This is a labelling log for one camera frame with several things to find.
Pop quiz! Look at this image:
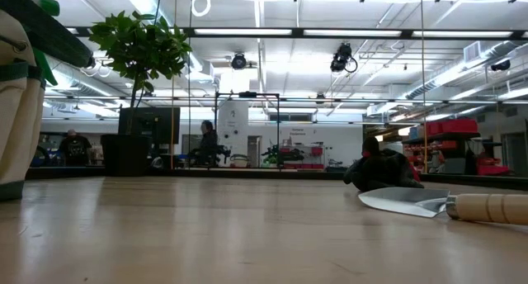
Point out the black ceiling fixture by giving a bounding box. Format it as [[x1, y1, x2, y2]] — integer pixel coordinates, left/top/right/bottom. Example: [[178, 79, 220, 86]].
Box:
[[489, 58, 512, 73]]

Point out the black red garden glove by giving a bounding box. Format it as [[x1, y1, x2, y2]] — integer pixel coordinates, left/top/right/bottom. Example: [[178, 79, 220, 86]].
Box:
[[343, 135, 425, 192]]

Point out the white hanging cable loop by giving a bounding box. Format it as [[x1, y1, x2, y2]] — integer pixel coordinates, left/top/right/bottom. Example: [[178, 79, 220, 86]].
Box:
[[191, 0, 212, 18]]

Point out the narrow trowel wooden handle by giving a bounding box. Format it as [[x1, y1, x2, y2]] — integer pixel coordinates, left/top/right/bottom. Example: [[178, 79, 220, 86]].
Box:
[[357, 187, 528, 227]]

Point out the black ceiling camera with cable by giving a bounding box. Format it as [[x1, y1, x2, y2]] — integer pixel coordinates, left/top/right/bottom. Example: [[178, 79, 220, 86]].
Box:
[[328, 42, 359, 75]]

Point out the black background frame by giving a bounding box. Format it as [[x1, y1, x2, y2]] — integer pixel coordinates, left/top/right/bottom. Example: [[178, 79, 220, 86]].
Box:
[[213, 92, 282, 169]]

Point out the person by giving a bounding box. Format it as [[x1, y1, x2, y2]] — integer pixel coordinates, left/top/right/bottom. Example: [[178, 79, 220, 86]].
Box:
[[59, 128, 93, 168], [193, 119, 220, 168]]

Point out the beige green gardening bag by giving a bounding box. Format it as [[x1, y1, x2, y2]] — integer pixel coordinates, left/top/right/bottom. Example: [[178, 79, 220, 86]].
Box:
[[0, 0, 95, 202]]

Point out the green plant black pot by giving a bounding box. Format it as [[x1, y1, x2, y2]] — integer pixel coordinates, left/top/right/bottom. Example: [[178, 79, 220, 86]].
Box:
[[88, 9, 193, 178]]

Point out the black hanging cable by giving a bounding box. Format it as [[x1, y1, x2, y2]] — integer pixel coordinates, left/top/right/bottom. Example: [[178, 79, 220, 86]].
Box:
[[187, 0, 194, 170]]

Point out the shelf with red bins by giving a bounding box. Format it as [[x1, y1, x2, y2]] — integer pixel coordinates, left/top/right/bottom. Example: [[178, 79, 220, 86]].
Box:
[[402, 117, 512, 178]]

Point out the black monitor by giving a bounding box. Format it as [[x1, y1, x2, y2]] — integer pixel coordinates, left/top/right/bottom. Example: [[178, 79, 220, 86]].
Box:
[[118, 106, 182, 145]]

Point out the round black ceiling camera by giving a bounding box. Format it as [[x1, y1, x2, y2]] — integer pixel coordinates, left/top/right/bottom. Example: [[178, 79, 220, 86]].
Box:
[[229, 51, 248, 71]]

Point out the red bin rack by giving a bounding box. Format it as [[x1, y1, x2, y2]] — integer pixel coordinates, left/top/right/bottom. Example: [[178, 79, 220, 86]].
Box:
[[280, 144, 326, 170]]

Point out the black aluminium table frame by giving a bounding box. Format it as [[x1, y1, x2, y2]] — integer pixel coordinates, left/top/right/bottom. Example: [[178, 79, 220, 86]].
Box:
[[24, 26, 528, 191]]

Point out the white bucket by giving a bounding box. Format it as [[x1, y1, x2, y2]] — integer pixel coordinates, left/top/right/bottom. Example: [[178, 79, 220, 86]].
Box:
[[229, 153, 251, 169]]

